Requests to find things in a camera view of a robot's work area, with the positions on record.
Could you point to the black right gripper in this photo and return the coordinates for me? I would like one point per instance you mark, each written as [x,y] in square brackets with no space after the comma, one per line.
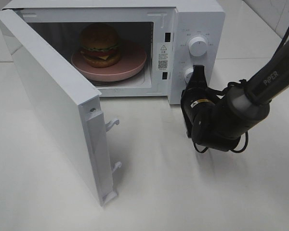
[196,96]

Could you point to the burger with lettuce and cheese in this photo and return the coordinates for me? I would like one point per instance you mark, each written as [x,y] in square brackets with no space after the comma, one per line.
[100,45]

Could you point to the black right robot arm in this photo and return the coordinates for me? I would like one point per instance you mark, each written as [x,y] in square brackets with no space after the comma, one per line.
[217,119]

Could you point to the lower white microwave knob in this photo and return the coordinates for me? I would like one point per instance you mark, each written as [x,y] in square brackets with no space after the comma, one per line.
[187,74]

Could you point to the white microwave knob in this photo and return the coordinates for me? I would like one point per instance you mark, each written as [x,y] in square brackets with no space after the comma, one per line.
[197,46]
[187,74]

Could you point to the upper white microwave knob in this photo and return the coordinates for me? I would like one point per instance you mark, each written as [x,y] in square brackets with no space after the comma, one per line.
[197,46]

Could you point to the white warning label sticker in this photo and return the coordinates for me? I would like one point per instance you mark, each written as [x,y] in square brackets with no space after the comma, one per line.
[162,56]

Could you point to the white microwave oven body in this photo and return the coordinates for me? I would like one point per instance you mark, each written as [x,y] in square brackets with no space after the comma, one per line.
[146,22]

